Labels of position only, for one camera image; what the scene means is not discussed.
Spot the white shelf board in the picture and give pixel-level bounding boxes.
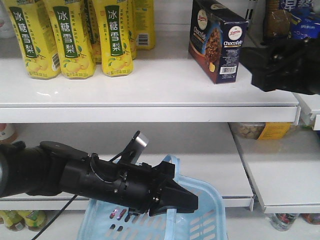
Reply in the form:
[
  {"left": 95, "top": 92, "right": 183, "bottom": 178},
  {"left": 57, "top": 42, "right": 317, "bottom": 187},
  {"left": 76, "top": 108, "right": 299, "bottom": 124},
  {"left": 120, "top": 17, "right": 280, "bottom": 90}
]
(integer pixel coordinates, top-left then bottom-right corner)
[
  {"left": 15, "top": 122, "right": 254, "bottom": 209},
  {"left": 0, "top": 30, "right": 301, "bottom": 123}
]

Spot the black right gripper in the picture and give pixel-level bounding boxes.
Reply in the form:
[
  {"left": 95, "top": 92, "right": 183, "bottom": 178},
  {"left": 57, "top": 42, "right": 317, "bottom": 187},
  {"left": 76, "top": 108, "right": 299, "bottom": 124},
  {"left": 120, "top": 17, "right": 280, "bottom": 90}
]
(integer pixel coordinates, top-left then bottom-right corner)
[{"left": 239, "top": 37, "right": 320, "bottom": 95}]

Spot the brown biscuit packet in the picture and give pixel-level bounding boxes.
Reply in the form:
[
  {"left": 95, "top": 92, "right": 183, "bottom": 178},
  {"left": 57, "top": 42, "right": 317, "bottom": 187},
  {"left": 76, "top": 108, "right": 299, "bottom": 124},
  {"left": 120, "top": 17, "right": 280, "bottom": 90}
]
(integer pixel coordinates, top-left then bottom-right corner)
[{"left": 262, "top": 0, "right": 292, "bottom": 45}]

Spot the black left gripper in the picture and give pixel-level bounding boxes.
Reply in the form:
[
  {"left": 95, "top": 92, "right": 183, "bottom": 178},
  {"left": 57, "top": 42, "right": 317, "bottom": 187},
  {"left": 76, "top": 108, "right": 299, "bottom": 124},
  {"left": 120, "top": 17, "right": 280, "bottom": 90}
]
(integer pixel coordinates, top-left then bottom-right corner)
[{"left": 59, "top": 155, "right": 199, "bottom": 216}]

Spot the blue cookie cup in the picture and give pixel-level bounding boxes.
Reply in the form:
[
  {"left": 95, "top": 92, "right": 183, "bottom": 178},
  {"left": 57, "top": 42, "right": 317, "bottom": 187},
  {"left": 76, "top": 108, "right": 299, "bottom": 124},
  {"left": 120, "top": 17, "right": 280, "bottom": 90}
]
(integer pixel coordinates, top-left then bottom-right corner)
[{"left": 288, "top": 7, "right": 320, "bottom": 40}]

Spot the yellow snack package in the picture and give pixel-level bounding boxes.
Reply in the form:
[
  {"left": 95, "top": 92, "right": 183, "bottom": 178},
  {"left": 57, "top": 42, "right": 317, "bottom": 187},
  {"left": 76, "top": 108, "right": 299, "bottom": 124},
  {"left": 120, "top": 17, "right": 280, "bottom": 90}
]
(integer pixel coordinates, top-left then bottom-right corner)
[{"left": 229, "top": 122, "right": 292, "bottom": 140}]

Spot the light blue plastic basket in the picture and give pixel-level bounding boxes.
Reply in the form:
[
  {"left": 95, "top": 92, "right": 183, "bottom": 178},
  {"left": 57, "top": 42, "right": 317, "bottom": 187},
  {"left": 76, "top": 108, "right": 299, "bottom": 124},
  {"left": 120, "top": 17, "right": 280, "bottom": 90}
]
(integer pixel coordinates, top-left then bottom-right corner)
[{"left": 77, "top": 154, "right": 228, "bottom": 240}]

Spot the dark blue Chocofitos cookie box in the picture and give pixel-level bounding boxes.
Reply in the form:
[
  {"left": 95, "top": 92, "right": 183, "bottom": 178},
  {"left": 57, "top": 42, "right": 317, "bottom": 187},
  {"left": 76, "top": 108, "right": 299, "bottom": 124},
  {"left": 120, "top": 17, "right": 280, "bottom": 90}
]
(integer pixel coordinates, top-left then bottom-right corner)
[{"left": 188, "top": 0, "right": 249, "bottom": 84}]

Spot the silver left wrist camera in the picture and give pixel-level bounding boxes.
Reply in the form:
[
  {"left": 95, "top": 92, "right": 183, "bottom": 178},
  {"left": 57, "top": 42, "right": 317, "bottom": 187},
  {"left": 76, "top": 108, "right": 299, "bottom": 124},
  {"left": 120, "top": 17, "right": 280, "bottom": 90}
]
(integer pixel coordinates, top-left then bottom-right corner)
[{"left": 120, "top": 130, "right": 149, "bottom": 165}]

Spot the yellow pear drink bottle right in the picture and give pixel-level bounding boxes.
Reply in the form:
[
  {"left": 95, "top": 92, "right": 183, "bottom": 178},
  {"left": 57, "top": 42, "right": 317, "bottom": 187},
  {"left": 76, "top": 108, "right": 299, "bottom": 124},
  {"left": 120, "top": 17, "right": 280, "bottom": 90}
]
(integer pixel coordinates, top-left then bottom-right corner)
[{"left": 93, "top": 0, "right": 134, "bottom": 77}]

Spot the yellow pear drink bottle rear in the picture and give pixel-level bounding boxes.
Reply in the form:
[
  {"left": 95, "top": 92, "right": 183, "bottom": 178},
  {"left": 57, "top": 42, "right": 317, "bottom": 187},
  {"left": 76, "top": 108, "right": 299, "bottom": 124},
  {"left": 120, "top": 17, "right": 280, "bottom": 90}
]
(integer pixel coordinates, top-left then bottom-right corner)
[{"left": 133, "top": 0, "right": 156, "bottom": 50}]

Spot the yellow pear drink bottle middle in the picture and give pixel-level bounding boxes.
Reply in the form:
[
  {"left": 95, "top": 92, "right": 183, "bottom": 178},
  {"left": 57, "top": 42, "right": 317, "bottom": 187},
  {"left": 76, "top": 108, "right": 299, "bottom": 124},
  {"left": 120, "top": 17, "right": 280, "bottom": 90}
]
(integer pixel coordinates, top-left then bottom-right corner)
[{"left": 44, "top": 0, "right": 96, "bottom": 79}]

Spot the white shelf board lower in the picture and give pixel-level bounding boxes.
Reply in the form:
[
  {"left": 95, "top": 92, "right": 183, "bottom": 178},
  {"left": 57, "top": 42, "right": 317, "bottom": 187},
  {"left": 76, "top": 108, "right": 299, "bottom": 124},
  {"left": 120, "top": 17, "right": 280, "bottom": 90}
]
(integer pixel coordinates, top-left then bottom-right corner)
[{"left": 15, "top": 122, "right": 254, "bottom": 209}]

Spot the yellow pear drink bottle left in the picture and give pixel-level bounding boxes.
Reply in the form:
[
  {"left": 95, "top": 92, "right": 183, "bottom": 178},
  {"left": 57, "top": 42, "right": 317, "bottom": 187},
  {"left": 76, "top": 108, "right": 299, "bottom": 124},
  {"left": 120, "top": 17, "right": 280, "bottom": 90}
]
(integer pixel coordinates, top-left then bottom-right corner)
[{"left": 3, "top": 0, "right": 61, "bottom": 80}]

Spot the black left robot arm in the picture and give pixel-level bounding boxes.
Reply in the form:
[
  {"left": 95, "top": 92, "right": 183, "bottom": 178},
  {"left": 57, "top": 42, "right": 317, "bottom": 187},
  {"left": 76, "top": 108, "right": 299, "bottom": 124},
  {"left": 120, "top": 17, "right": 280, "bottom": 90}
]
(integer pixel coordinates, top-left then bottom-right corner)
[{"left": 0, "top": 141, "right": 198, "bottom": 216}]

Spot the green tea bottles bottom left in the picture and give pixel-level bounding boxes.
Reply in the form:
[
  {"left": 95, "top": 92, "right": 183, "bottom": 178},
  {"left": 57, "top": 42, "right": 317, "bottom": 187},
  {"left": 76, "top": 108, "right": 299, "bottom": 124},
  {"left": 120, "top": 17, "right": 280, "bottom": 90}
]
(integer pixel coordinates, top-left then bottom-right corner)
[{"left": 0, "top": 210, "right": 47, "bottom": 232}]

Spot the yellow pear drink bottle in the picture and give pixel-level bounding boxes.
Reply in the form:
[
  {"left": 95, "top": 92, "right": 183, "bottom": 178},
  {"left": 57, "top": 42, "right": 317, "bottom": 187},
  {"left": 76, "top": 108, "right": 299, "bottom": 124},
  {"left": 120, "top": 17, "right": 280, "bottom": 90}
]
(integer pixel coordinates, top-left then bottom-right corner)
[
  {"left": 3, "top": 0, "right": 61, "bottom": 80},
  {"left": 93, "top": 0, "right": 134, "bottom": 77},
  {"left": 133, "top": 0, "right": 156, "bottom": 50},
  {"left": 44, "top": 0, "right": 96, "bottom": 79}
]

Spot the white shelf board upper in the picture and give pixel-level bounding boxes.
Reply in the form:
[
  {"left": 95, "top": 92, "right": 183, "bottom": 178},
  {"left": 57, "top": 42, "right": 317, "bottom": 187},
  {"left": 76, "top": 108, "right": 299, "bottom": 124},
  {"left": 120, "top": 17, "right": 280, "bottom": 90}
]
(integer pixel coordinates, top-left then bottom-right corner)
[{"left": 0, "top": 30, "right": 301, "bottom": 123}]

